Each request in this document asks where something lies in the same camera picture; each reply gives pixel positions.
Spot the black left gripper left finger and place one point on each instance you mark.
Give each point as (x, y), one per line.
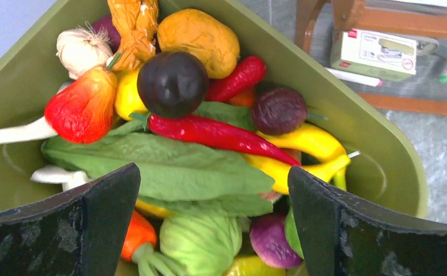
(76, 232)

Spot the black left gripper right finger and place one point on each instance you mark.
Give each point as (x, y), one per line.
(343, 234)

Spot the dark purple plum toy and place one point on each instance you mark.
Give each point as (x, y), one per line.
(172, 84)

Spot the small green lime toy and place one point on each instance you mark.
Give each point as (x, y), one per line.
(291, 233)

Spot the white mushroom toy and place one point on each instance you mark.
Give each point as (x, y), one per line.
(57, 175)

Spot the purple onion toy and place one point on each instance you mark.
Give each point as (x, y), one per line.
(268, 239)

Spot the yellow banana pepper toy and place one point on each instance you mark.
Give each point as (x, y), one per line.
(312, 140)

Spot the flat green leaf toy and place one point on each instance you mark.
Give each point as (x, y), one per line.
(178, 176)

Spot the green leafy vegetable toy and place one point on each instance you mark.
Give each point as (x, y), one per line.
(184, 245)

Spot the red pepper toy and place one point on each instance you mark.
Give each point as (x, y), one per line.
(83, 112)

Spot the yellow lemon toy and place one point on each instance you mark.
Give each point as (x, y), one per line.
(127, 100)

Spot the dark red beet toy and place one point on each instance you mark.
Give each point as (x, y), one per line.
(278, 111)

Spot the long red chili toy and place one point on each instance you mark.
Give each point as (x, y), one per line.
(216, 134)

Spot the olive green plastic bin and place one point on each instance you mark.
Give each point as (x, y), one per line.
(388, 171)

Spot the white garlic bulb toy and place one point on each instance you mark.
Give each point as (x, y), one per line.
(83, 48)

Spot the short red chili toy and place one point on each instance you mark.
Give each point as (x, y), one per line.
(246, 74)

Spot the small white green box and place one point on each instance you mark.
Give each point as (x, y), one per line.
(374, 54)

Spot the orange ginger root toy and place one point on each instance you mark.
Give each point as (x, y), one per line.
(136, 23)

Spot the yellow potato toy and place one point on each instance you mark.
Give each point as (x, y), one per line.
(198, 33)

